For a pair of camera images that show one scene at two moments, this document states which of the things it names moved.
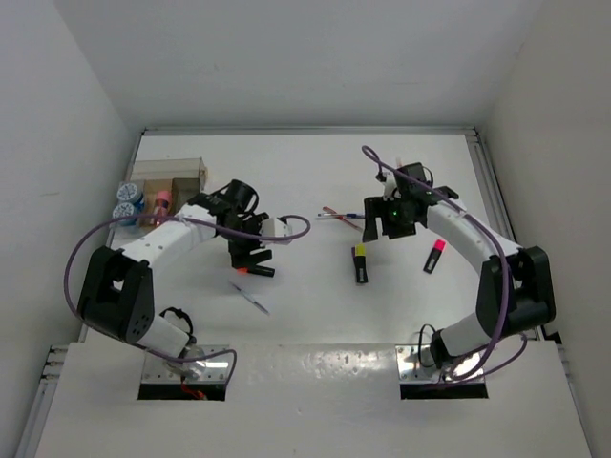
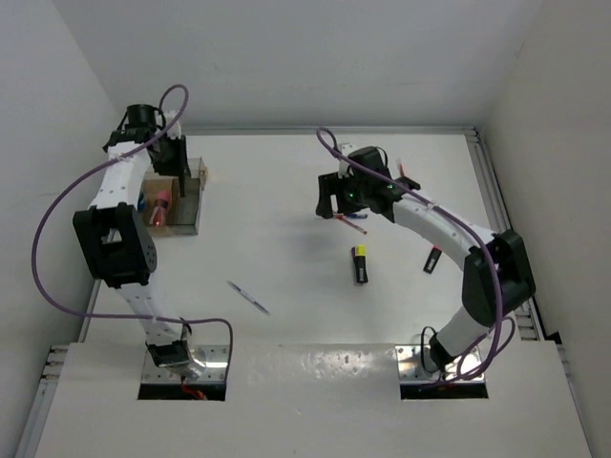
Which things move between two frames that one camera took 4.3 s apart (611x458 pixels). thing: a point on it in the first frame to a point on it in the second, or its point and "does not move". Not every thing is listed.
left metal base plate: (211, 369) does not move
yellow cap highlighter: (361, 263) does not move
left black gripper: (241, 256) to (179, 167)
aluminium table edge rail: (311, 132) does not move
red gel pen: (341, 218) does not move
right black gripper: (375, 207) to (329, 184)
